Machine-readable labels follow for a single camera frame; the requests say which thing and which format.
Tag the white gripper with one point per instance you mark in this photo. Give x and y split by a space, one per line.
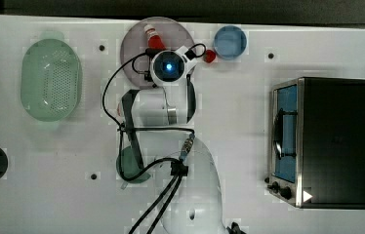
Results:
170 68

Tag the red plush ketchup bottle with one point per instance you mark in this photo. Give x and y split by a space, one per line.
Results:
154 40

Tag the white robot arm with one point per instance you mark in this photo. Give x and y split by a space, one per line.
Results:
189 197

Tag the small red strawberry toy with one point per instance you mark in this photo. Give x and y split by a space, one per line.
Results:
209 56

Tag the blue cup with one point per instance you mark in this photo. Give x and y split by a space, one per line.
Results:
230 42

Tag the green measuring cup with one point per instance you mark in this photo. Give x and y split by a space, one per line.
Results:
127 166

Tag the green perforated colander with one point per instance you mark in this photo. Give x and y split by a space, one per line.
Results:
51 78

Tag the silver toaster oven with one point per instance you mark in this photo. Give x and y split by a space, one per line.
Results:
317 143

